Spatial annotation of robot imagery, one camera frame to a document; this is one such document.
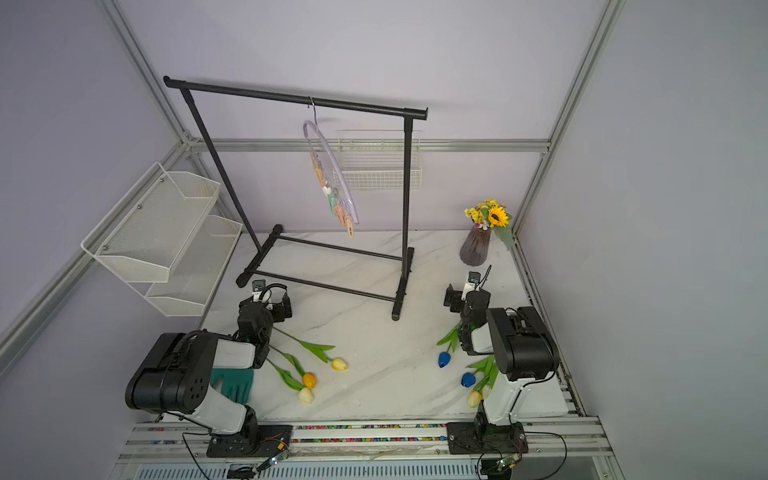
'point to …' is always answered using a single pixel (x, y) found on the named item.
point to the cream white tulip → (305, 394)
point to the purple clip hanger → (329, 174)
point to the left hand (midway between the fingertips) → (271, 298)
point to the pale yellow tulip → (338, 364)
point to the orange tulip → (308, 379)
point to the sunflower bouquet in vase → (486, 216)
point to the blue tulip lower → (487, 365)
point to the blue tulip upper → (452, 338)
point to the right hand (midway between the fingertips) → (466, 290)
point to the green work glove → (236, 383)
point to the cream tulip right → (484, 389)
